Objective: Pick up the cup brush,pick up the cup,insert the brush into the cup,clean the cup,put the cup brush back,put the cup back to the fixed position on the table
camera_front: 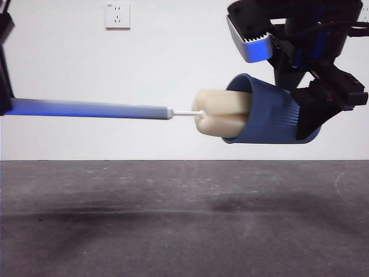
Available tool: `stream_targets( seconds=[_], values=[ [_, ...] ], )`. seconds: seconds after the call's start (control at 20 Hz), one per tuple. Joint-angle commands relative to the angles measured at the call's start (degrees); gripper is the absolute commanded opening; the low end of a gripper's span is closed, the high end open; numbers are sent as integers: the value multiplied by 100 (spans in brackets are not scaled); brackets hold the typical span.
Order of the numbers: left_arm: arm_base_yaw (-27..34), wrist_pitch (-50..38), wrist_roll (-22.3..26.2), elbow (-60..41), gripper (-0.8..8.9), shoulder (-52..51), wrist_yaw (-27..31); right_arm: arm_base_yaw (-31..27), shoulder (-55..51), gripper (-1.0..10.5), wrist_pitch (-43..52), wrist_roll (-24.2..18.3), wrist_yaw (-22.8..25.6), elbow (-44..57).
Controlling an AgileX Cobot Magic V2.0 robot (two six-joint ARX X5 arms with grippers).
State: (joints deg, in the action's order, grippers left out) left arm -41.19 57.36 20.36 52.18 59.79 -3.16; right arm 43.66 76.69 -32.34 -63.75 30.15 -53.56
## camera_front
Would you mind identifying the grey-handled sponge cup brush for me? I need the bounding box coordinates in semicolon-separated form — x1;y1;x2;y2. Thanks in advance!
8;88;254;137

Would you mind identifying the white wall socket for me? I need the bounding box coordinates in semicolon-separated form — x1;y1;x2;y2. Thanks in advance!
104;2;131;31

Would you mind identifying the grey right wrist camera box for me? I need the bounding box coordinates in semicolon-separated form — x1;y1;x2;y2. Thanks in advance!
225;2;275;63

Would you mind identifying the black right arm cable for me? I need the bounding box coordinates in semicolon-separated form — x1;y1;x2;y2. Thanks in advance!
317;19;369;38

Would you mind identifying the blue ribbed plastic cup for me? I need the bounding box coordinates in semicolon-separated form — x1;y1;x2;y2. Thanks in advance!
220;73;322;145

